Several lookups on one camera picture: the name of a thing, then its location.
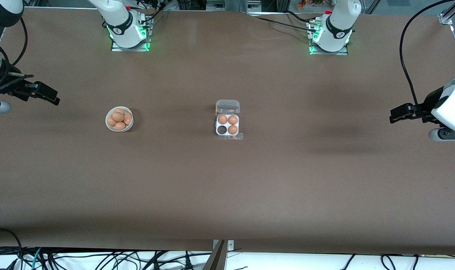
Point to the white round bowl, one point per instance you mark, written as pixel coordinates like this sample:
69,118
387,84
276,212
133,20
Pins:
110,127

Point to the small metal bracket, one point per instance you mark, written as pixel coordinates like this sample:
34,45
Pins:
230,245

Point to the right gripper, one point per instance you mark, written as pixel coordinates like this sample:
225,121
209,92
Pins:
10,84

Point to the brown egg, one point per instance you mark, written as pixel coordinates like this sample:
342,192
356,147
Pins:
120,126
233,120
118,116
232,129
110,122
119,110
222,119
128,119

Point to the orange artificial flowers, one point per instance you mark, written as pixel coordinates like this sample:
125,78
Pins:
301,4

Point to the clear tape strip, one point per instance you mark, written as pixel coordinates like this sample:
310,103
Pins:
238,137

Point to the person in grey clothes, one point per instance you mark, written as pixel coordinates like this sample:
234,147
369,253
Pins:
238,5

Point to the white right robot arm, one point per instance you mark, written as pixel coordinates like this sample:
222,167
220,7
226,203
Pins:
120,22

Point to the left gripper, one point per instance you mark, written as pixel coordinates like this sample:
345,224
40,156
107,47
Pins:
428,103

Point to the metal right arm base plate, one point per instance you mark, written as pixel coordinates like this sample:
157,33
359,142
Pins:
129,49

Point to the clear plastic egg carton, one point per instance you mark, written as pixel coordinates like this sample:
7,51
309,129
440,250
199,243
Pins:
227,106

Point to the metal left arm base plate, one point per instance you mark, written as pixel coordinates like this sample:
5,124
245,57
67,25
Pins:
328,53

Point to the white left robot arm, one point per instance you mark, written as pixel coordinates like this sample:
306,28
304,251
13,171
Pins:
336,26

